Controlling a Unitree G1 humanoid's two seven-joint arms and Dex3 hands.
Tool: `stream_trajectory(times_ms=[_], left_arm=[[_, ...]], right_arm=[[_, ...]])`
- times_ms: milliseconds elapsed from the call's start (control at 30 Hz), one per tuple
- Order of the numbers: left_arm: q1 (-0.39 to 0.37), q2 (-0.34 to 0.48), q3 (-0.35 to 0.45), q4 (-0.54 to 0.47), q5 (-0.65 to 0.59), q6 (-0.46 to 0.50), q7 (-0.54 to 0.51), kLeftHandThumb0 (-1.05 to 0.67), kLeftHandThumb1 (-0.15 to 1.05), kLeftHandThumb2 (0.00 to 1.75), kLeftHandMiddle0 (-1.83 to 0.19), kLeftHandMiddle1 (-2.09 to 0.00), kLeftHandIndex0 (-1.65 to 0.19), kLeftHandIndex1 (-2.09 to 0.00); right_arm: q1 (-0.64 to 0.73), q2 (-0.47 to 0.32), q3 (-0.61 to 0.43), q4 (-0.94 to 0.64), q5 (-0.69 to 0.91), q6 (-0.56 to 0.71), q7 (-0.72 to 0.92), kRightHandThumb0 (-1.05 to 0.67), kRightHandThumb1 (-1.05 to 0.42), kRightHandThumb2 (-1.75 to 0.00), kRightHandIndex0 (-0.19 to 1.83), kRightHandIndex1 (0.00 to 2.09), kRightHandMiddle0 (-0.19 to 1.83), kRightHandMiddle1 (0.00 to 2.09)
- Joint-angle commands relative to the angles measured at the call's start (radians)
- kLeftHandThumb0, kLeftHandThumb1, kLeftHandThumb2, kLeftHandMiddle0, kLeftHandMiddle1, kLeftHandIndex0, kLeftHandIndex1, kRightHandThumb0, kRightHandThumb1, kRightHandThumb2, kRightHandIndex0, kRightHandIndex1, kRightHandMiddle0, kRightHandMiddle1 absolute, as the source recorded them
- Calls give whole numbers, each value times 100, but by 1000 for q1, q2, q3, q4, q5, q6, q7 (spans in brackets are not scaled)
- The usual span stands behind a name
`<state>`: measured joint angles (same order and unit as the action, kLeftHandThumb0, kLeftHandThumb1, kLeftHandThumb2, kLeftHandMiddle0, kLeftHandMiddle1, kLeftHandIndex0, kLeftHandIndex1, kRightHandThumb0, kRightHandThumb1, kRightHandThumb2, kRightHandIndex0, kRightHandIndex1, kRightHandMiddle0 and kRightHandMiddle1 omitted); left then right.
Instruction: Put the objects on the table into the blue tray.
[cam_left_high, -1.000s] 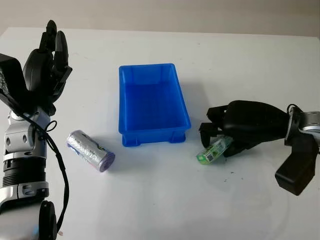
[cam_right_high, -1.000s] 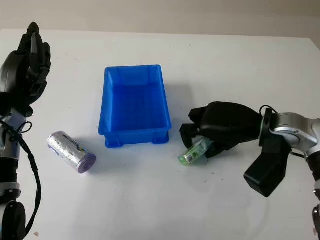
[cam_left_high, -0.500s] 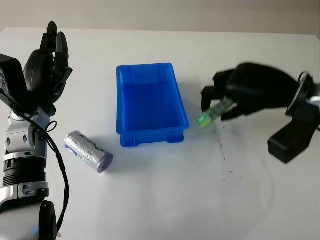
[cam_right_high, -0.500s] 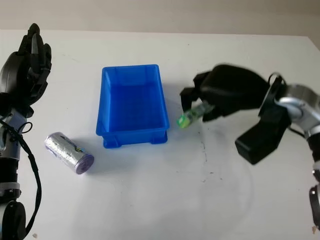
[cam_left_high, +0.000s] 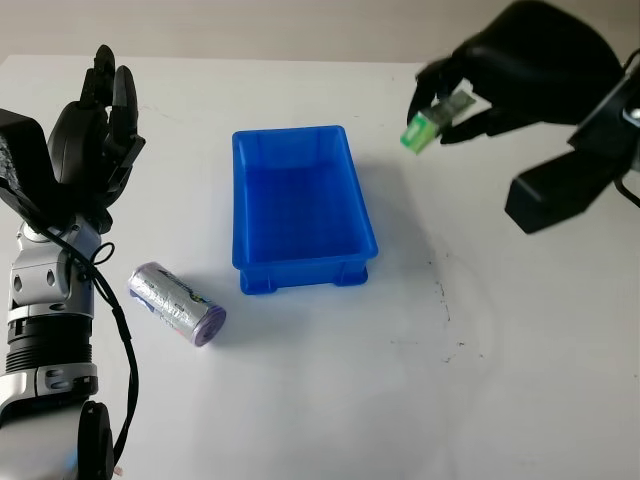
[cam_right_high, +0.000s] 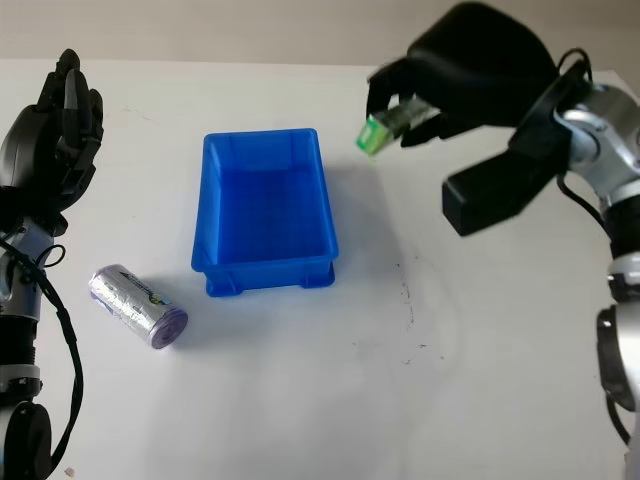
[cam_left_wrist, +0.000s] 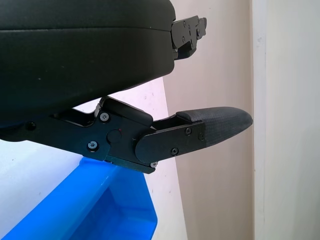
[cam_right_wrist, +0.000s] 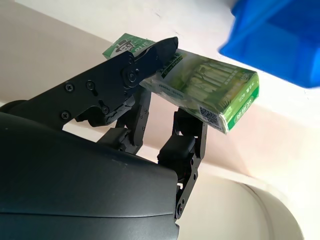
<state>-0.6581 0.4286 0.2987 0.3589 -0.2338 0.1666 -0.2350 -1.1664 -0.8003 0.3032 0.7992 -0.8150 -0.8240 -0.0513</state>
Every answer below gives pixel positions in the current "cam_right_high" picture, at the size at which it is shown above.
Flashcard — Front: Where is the blue plastic tray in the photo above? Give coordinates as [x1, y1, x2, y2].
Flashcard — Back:
[190, 127, 342, 299]

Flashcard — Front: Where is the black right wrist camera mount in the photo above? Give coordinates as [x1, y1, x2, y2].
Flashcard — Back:
[441, 64, 595, 237]

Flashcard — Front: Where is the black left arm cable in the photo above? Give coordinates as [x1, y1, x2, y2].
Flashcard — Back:
[0, 232, 85, 469]

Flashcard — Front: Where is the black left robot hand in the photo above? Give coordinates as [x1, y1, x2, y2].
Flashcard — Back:
[0, 48, 105, 224]

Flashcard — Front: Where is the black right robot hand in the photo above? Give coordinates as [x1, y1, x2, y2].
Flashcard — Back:
[366, 2, 559, 150]

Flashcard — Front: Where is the silver roll with purple end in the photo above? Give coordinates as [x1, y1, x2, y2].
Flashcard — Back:
[87, 263, 189, 350]

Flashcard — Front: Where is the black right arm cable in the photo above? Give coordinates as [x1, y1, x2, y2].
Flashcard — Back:
[555, 47, 615, 232]

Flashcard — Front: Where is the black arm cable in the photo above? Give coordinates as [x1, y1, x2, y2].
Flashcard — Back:
[555, 47, 615, 232]
[0, 232, 85, 469]

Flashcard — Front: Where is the green rectangular box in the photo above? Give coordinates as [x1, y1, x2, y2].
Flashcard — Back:
[355, 99, 442, 158]

